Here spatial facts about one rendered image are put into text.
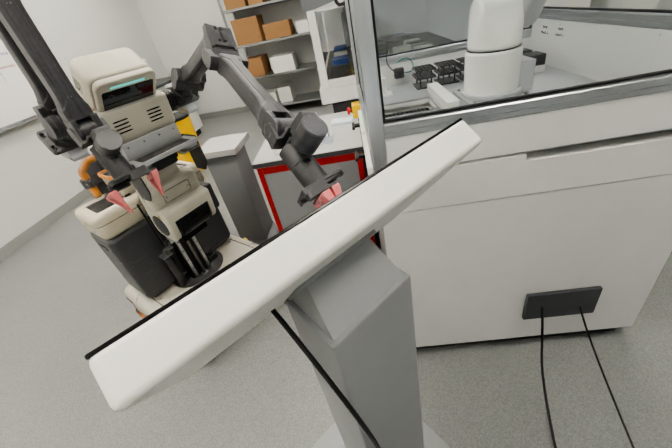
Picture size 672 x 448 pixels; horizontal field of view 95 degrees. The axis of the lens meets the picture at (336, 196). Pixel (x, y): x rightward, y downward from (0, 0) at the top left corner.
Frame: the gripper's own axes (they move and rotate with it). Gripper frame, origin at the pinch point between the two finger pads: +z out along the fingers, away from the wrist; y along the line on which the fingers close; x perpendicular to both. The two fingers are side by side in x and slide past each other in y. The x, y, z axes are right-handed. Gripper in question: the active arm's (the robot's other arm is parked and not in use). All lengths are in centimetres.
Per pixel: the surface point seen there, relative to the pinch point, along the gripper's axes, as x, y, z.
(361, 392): -3.2, -17.9, 24.0
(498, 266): 32, 53, 40
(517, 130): -6, 54, 7
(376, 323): -11.9, -12.4, 16.5
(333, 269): -14.2, -13.6, 6.9
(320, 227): -25.9, -16.2, 2.7
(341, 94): 94, 104, -84
